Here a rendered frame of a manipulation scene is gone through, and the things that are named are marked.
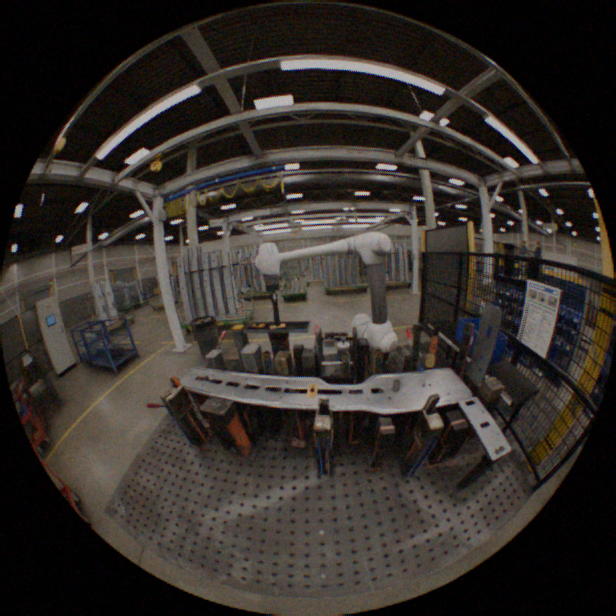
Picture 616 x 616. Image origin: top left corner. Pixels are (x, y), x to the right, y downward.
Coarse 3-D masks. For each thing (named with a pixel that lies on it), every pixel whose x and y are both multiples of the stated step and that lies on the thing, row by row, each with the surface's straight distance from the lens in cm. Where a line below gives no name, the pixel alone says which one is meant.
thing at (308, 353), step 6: (306, 348) 92; (312, 348) 92; (306, 354) 86; (312, 354) 86; (306, 360) 86; (312, 360) 86; (306, 366) 88; (312, 366) 88; (306, 372) 90; (312, 372) 90; (306, 390) 99
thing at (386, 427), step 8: (384, 424) 67; (392, 424) 68; (376, 432) 73; (384, 432) 65; (392, 432) 65; (376, 440) 74; (384, 440) 68; (376, 448) 74; (384, 448) 73; (368, 456) 92; (376, 456) 80; (368, 464) 90; (376, 464) 83
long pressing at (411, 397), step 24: (192, 384) 100; (216, 384) 93; (240, 384) 88; (264, 384) 84; (288, 384) 81; (360, 384) 79; (384, 384) 80; (408, 384) 83; (432, 384) 86; (456, 384) 90; (288, 408) 72; (312, 408) 70; (336, 408) 70; (360, 408) 70; (384, 408) 70; (408, 408) 73
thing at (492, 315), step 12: (492, 312) 85; (480, 324) 91; (492, 324) 85; (480, 336) 91; (492, 336) 86; (480, 348) 92; (492, 348) 86; (480, 360) 92; (468, 372) 100; (480, 372) 93; (480, 384) 94
